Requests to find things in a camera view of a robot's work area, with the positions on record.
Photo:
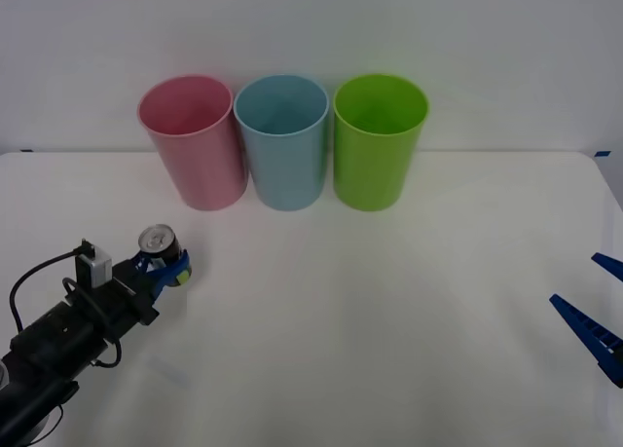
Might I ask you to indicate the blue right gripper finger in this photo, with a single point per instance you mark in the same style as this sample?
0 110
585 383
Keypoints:
591 332
611 264

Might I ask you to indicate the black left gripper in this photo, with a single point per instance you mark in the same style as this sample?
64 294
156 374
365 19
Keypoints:
124 301

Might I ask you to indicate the black drink can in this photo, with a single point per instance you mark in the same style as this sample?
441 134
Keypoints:
158 240

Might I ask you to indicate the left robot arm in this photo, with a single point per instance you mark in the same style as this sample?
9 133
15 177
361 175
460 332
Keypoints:
39 352

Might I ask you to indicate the pink plastic waste bin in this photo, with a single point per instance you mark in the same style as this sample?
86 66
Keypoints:
204 174

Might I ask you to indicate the pale blue plastic waste bin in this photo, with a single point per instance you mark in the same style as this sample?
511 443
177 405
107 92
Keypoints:
287 174

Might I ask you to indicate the green plastic waste bin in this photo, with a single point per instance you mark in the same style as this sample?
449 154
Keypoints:
375 174

